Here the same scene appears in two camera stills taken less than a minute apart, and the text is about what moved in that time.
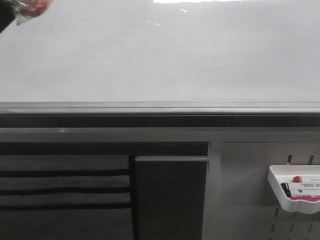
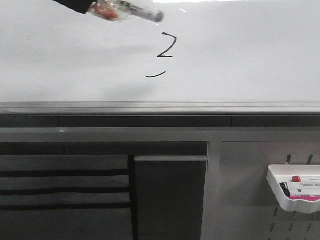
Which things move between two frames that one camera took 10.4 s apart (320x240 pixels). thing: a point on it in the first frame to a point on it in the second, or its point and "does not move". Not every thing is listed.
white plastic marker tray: (296, 187) does not move
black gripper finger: (7, 13) to (82, 6)
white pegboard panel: (249, 210) does not move
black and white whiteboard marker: (27, 9) to (119, 11)
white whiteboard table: (164, 57) does not move
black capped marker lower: (290, 194) does not move
